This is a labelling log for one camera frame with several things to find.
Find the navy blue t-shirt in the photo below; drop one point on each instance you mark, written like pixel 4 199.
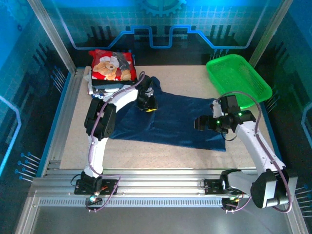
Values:
pixel 175 122

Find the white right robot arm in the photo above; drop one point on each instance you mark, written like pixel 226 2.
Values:
pixel 258 146

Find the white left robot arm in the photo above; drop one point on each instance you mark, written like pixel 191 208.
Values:
pixel 97 151

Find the black folded t-shirt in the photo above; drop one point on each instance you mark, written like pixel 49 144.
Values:
pixel 114 82

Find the grey-blue folded t-shirt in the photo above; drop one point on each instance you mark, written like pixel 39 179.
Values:
pixel 109 86

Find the dark printed folded t-shirt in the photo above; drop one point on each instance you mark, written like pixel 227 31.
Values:
pixel 107 92

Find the green plastic basket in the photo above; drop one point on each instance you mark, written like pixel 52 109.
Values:
pixel 234 78

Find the red teddy bear t-shirt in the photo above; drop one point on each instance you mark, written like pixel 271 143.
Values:
pixel 112 65

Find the blue lettered folded t-shirt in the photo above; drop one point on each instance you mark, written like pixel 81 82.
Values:
pixel 97 96

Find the slotted aluminium strip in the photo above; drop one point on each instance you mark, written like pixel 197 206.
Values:
pixel 146 202

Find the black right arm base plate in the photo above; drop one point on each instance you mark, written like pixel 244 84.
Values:
pixel 212 186

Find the aluminium table frame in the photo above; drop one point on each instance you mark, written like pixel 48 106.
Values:
pixel 156 180

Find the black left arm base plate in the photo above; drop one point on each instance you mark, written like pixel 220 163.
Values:
pixel 111 187

